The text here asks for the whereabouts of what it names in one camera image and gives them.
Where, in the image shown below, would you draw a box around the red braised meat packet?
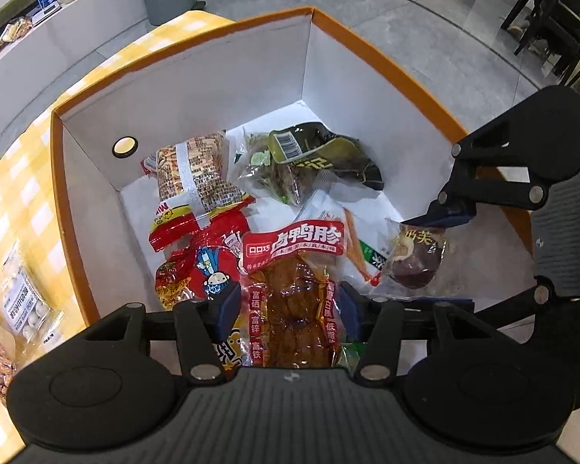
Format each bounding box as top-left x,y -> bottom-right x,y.
239,225 -> 346,370

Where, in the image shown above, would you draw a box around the yellow checked tablecloth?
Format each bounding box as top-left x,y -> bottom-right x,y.
0,10 -> 237,464

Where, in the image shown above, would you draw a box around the dark green snack packet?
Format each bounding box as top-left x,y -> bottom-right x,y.
267,123 -> 385,191

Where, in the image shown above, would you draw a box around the clear packet of green vegetables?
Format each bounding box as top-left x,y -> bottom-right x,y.
232,133 -> 334,206

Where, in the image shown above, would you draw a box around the clear packet with brown snack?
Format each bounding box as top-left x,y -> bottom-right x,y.
383,217 -> 452,291

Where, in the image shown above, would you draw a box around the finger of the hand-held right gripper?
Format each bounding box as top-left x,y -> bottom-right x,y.
401,140 -> 554,228
469,275 -> 561,344

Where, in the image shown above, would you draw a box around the peanut print snack packet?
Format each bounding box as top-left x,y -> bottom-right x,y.
142,130 -> 257,218

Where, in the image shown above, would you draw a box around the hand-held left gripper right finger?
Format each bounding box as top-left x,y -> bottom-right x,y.
336,280 -> 489,382

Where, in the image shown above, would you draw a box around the white noodle snack packet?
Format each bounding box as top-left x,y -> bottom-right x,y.
295,188 -> 402,295

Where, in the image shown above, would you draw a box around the clear quail egg packet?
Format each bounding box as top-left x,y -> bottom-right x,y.
0,239 -> 63,349

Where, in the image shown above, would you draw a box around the red cartoon snack bag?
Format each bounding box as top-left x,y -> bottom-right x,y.
147,198 -> 252,380

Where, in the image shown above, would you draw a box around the orange cardboard box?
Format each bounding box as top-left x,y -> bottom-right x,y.
51,6 -> 535,329

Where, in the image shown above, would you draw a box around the dark dining chair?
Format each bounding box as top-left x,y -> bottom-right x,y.
500,0 -> 580,97

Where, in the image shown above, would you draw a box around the white media counter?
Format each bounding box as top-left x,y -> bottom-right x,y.
0,0 -> 150,121

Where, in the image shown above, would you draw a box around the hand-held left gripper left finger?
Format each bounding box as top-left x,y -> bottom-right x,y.
84,283 -> 242,382

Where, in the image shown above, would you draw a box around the snack packets on counter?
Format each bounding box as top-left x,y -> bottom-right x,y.
0,17 -> 32,45

